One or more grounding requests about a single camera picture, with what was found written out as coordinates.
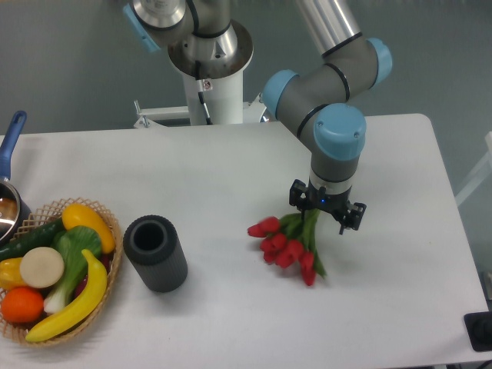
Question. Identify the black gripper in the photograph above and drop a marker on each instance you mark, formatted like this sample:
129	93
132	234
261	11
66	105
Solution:
305	197

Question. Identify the red tulip bouquet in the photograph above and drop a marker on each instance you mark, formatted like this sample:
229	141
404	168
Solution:
289	240

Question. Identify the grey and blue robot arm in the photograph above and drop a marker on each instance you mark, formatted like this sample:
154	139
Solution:
313	107

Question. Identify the dark grey ribbed vase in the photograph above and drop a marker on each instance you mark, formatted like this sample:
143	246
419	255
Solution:
152	246

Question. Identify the black device at edge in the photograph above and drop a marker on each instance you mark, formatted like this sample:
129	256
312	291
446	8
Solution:
478	327

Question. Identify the red fruit in basket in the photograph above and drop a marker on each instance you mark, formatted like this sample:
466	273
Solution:
105	259

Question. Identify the yellow banana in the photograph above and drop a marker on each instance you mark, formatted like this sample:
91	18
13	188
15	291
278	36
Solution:
75	312

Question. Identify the yellow lemon squash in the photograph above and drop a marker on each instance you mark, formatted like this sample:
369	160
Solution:
77	214

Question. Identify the green bok choy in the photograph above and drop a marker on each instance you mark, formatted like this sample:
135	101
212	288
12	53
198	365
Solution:
70	244

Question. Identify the woven wicker basket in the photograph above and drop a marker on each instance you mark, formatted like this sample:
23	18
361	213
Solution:
46	214

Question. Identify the green cucumber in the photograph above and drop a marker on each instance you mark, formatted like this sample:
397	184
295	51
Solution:
41	236

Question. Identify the beige round bun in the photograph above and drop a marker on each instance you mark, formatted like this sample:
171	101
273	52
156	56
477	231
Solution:
42	267

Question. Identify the orange fruit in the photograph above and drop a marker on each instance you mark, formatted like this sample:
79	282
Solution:
22	305

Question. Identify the yellow bell pepper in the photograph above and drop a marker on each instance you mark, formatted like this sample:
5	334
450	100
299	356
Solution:
10	276

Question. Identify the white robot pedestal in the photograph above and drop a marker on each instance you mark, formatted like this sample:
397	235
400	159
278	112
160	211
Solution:
212	74

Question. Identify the white frame at right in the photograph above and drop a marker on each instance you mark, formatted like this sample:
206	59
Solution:
476	176

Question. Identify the blue handled steel pot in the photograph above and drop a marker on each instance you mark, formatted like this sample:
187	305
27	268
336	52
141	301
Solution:
13	209

